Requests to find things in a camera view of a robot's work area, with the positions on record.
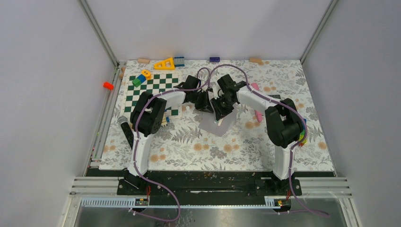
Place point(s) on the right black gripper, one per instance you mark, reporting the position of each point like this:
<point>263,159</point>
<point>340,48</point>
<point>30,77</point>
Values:
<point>220,112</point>

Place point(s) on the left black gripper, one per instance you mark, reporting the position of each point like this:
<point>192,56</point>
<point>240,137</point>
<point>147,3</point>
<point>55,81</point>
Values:
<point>205,105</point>

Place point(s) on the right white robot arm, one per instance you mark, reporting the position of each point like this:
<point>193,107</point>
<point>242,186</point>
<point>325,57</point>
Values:
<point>283,123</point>

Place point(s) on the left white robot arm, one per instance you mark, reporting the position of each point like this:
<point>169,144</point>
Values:
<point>146,119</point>

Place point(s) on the floral patterned table mat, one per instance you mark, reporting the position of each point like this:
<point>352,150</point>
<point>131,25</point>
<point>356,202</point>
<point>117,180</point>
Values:
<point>182,145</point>

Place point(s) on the pink marker pen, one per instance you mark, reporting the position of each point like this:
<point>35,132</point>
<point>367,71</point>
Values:
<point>258,114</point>

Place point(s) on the dark blue lego brick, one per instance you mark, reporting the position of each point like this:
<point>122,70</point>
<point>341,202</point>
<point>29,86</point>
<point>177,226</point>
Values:
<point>214,59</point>

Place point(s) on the wooden toy car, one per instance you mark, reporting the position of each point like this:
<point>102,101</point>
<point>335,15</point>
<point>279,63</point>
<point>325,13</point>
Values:
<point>165,120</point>

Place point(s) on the green white chessboard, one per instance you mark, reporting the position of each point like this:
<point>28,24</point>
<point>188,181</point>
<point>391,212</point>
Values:
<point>160,82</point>

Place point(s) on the yellow triangle toy block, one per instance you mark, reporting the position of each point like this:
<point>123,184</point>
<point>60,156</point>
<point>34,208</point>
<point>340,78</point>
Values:
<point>167,64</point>

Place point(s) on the dark grey lego baseplate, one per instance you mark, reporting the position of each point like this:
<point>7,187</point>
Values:
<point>276,96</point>

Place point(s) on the right wooden cylinder peg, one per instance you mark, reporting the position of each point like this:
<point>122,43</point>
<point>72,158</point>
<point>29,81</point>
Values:
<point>256,60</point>

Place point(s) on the wooden cylinder peg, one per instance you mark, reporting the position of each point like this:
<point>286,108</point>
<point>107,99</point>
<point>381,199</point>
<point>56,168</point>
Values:
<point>143,61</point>
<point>256,60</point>

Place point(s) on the blue cube block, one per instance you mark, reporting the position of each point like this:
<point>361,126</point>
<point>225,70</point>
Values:
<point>141,78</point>

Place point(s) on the green cube block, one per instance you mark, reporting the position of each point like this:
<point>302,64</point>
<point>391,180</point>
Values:
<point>136,82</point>

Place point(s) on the left wooden cylinder peg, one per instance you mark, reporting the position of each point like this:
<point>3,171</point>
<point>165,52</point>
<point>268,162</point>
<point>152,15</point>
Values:
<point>143,61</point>

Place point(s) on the black grey microphone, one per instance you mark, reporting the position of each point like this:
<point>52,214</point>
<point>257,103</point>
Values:
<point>127,130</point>

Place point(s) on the colourful lego brick stack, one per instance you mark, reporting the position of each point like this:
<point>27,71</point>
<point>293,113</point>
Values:
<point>301,138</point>

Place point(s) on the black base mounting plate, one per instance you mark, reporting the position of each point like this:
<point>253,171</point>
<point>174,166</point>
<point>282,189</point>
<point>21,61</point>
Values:
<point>211,188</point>

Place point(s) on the red cylinder block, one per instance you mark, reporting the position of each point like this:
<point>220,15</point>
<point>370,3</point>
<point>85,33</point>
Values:
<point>108,85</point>

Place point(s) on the orange ring toy block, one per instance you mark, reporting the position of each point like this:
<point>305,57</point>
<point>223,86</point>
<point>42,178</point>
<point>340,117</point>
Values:
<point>147,74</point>

